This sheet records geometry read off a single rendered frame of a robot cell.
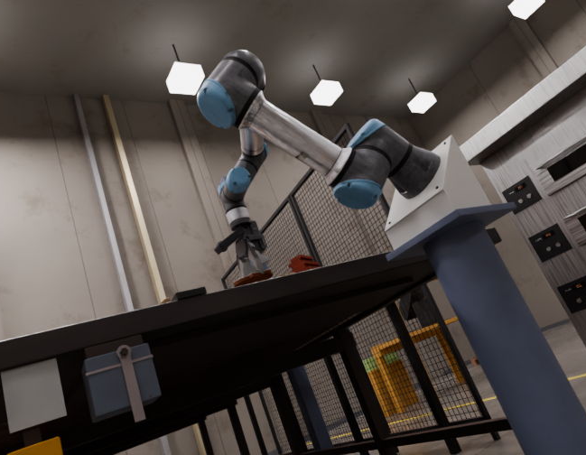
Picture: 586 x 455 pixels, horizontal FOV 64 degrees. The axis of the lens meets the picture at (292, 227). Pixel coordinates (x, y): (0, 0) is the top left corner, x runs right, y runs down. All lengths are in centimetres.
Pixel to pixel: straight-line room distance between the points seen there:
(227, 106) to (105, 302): 592
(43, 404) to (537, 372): 108
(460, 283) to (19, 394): 102
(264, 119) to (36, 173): 667
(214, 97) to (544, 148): 339
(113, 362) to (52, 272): 595
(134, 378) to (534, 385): 90
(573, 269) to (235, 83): 345
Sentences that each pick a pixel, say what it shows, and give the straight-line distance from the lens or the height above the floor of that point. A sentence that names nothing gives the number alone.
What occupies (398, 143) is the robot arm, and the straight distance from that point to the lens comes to 134.
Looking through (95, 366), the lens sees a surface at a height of 81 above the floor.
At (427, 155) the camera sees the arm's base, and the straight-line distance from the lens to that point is 137.
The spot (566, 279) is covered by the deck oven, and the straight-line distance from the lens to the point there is 428.
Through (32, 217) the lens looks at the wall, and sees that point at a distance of 737.
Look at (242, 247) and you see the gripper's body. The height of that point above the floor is 110.
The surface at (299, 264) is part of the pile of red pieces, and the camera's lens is 241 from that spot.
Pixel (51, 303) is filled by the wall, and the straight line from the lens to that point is 687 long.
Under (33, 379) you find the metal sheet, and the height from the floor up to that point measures 82.
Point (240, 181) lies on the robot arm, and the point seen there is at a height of 127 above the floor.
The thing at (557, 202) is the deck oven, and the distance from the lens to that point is 422.
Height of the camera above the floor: 60
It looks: 19 degrees up
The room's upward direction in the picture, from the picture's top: 22 degrees counter-clockwise
